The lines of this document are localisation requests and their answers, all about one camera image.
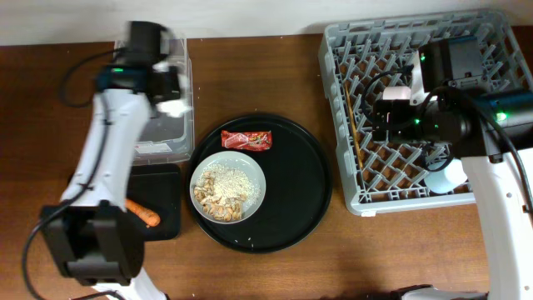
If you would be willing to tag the red snack wrapper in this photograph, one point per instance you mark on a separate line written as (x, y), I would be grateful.
(250, 141)

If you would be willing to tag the rice and nut scraps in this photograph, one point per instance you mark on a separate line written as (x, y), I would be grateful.
(225, 193)

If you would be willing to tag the wooden chopstick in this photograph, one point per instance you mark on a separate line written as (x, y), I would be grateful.
(354, 132)

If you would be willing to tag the blue plastic cup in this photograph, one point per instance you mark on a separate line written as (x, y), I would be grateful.
(447, 179)

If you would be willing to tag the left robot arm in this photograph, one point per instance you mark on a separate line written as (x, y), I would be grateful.
(114, 267)

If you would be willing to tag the black rectangular tray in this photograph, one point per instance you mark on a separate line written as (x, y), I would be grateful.
(154, 187)

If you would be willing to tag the grey dishwasher rack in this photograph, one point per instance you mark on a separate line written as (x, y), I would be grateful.
(393, 179)

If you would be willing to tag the round black tray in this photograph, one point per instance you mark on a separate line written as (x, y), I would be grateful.
(298, 186)

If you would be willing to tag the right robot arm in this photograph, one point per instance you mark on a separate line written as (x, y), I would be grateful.
(489, 132)

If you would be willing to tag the white tissue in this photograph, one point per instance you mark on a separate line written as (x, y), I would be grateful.
(174, 108)

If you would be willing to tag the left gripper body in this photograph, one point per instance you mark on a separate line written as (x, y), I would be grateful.
(175, 97)

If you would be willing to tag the grey plate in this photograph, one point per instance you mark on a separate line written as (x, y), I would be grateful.
(237, 160)

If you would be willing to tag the clear plastic storage bin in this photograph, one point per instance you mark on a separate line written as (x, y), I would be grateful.
(159, 138)

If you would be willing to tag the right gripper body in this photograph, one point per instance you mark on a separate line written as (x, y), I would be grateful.
(404, 124)

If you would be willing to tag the orange carrot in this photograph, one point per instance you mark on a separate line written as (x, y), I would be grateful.
(148, 216)

